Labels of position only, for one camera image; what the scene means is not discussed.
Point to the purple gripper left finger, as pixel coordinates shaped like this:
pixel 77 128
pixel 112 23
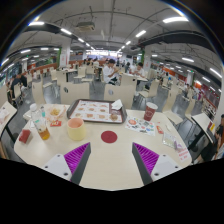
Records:
pixel 70 166

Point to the brown food tray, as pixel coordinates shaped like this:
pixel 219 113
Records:
pixel 96 111

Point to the person in dark clothes left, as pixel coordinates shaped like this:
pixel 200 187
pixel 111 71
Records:
pixel 18 79

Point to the clear plastic tea bottle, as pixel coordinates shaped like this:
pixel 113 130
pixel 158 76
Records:
pixel 39 121

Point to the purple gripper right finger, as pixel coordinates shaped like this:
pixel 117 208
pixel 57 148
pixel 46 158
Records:
pixel 151 165

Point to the beige chair back right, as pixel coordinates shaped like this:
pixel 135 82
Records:
pixel 124 93

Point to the colourful paper leaflet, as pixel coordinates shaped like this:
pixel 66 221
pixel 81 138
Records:
pixel 140 125

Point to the clear plastic bag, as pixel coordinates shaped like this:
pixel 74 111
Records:
pixel 169 140

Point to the red round table sticker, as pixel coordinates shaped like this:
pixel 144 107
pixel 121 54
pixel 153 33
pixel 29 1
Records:
pixel 109 136

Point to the person in white shirt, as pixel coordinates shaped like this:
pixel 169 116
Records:
pixel 110 73

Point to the yellow paper cup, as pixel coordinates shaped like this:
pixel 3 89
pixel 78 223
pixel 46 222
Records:
pixel 76 129

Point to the food wrapper with leftovers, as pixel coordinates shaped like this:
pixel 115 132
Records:
pixel 54 112

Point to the small red packet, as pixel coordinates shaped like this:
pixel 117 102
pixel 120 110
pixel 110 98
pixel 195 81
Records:
pixel 24 135

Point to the beige chair back left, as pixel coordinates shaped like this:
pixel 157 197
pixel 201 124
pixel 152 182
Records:
pixel 70 92

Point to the red sauce sachet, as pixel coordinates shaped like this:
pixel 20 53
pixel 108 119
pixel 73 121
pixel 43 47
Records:
pixel 55 123

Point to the crumpled white napkin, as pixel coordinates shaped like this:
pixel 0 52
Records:
pixel 117 104

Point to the red paper cup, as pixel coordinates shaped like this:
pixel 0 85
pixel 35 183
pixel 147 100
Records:
pixel 150 110

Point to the beige chair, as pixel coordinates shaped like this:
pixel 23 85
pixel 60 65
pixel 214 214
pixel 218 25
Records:
pixel 70 92
pixel 124 93

